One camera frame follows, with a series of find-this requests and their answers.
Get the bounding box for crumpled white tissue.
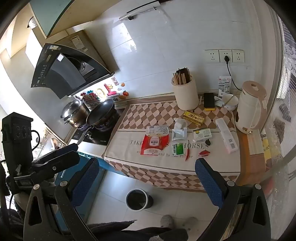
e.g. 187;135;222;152
174;117;187;130

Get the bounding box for yellow cardboard box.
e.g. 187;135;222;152
182;110;206;127

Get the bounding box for black gas stove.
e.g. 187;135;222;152
71;111;121;146

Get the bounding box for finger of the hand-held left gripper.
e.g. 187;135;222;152
35;143;78;165
31;150;80;182

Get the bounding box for bundle of wooden chopsticks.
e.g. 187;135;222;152
173;67;192;85

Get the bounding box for grey slipper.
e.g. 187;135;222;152
160;214;174;229

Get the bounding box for black range hood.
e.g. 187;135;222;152
31;43;115;100

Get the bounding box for teal wall cabinet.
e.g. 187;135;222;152
30;0;160;39

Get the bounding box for black round trash bin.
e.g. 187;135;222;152
126;189;154;211

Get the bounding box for cream chopstick holder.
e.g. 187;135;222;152
171;75;199;111

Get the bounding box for white standing pouch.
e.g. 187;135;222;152
218;76;232;97

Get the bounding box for metal handle bar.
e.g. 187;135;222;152
119;6;157;20

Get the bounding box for long white box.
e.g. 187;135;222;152
215;117;238;154

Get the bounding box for black plug with cable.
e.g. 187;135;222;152
223;55;242;91

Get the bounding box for steel cooking pot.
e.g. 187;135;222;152
60;99;90;128

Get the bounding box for beige hood chimney cover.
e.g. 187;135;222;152
67;30;120;72

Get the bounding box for white and green box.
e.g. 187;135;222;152
193;128;212;143

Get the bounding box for green and white sachet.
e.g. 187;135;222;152
172;142;186;156

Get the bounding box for black and yellow sponge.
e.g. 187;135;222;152
203;92;216;112

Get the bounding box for glass sliding door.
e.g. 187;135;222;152
259;0;296;209

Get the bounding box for red and white packet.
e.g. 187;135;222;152
141;125;170;155

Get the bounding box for yellow bottle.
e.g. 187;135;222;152
263;136;274;163

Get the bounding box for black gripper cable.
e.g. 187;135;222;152
30;130;41;149

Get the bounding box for white torn wrapper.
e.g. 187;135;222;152
171;127;187;141

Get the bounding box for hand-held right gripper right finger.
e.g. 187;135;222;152
195;158;272;241

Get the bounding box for blue base cabinet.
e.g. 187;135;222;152
54;151;107;232

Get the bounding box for black frying pan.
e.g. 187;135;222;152
77;98;115;145

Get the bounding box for cream electric kettle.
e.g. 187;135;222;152
234;80;267;134

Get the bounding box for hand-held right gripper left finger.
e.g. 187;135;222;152
23;158;100;241

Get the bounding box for white ceramic bowl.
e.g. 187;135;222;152
222;94;239;111

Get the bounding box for white wall outlet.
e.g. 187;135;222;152
232;49;245;63
218;49;233;63
203;49;219;63

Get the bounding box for checkered beige tablecloth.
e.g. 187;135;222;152
103;96;241;188

